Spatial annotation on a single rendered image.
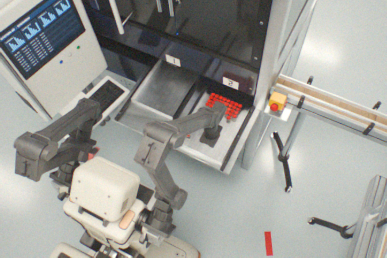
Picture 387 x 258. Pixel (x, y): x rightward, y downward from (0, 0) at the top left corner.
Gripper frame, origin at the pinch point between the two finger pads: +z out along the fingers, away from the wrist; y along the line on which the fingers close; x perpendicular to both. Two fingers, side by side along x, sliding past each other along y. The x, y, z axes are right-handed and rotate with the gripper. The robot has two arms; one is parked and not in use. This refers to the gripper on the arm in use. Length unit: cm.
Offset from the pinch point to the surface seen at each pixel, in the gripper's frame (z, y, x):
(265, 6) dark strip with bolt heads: -48, 39, -4
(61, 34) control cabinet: -17, 12, 88
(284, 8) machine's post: -50, 39, -11
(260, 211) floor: 110, 9, -31
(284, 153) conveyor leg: 90, 48, -30
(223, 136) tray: 21.2, 13.2, 0.5
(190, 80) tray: 22, 36, 33
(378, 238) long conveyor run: 18, -2, -82
